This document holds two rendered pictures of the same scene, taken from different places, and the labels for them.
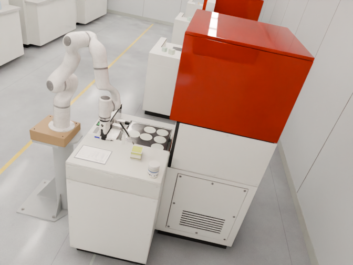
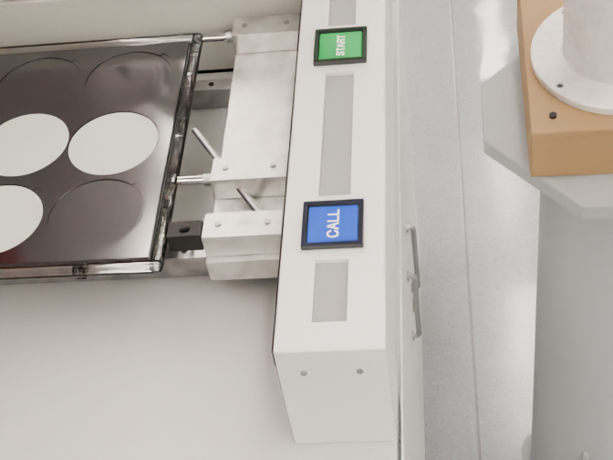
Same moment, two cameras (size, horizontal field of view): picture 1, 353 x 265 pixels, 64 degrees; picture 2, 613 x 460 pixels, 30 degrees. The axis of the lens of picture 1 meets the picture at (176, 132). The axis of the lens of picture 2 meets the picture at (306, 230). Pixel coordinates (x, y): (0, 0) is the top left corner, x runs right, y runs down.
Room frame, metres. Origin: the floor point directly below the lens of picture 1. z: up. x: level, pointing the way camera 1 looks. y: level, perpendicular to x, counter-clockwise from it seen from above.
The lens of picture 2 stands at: (2.80, 0.66, 1.71)
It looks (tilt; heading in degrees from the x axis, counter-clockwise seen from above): 46 degrees down; 188
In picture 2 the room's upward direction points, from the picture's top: 10 degrees counter-clockwise
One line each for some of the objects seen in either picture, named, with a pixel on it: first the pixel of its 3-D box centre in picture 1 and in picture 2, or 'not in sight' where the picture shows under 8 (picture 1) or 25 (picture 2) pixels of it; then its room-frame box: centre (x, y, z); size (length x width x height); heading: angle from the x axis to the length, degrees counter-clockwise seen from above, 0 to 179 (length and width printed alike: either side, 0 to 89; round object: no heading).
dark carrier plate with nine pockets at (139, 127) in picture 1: (146, 136); (18, 150); (1.87, 0.23, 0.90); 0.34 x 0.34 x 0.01; 88
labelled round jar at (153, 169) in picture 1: (153, 169); not in sight; (1.37, 0.10, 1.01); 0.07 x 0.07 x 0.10
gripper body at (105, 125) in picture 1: (104, 124); not in sight; (1.64, 0.50, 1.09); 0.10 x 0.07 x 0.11; 178
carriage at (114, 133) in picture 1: (114, 134); (261, 146); (1.86, 0.49, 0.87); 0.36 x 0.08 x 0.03; 178
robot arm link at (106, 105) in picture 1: (105, 105); not in sight; (1.64, 0.50, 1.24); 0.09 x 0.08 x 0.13; 141
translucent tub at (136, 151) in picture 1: (136, 153); not in sight; (1.51, 0.24, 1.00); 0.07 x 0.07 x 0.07; 2
